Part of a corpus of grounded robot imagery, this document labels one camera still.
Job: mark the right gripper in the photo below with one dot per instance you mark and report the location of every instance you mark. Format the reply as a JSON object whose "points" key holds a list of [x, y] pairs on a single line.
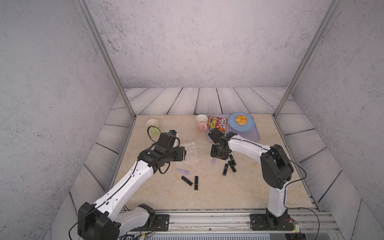
{"points": [[223, 157]]}

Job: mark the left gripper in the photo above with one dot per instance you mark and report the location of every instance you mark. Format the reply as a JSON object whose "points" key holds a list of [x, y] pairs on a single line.
{"points": [[181, 153]]}

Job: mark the clear acrylic lipstick organizer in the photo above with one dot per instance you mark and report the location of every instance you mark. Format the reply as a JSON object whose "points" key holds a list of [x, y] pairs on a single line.
{"points": [[191, 149]]}

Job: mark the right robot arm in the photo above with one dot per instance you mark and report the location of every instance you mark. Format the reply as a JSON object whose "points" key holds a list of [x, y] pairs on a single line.
{"points": [[277, 172]]}

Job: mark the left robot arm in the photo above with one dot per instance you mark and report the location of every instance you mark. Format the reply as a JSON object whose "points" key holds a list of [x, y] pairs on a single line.
{"points": [[103, 219]]}

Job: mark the colourful snack bag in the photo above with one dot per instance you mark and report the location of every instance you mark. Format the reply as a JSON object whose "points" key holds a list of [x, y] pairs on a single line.
{"points": [[217, 123]]}

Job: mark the pink mug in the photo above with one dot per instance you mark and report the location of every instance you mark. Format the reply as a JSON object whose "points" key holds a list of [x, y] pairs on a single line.
{"points": [[202, 122]]}

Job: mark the bread roll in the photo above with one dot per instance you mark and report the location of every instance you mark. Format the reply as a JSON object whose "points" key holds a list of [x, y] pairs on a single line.
{"points": [[241, 120]]}

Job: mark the green mug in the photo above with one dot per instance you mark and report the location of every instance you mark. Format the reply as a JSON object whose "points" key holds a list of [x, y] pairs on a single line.
{"points": [[152, 126]]}

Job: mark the lavender tray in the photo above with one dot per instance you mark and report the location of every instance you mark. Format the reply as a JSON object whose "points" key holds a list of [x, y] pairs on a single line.
{"points": [[252, 135]]}

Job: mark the blue plate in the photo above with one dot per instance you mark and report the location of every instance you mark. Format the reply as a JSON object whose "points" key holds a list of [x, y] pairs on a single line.
{"points": [[244, 128]]}

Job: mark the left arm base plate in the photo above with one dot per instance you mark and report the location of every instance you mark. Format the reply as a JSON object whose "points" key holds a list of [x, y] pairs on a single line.
{"points": [[157, 223]]}

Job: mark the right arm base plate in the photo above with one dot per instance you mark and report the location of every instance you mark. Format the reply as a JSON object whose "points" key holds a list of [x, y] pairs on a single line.
{"points": [[269, 222]]}

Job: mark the aluminium rail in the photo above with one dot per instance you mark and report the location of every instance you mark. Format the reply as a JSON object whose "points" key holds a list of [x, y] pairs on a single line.
{"points": [[312, 225]]}

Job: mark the right frame post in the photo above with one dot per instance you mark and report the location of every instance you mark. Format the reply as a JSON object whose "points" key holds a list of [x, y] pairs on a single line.
{"points": [[319, 33]]}

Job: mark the frame post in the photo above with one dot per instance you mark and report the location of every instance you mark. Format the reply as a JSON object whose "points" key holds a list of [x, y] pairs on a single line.
{"points": [[82, 5], [319, 33]]}

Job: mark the left frame post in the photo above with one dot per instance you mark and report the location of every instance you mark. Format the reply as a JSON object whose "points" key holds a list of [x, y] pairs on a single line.
{"points": [[82, 5]]}

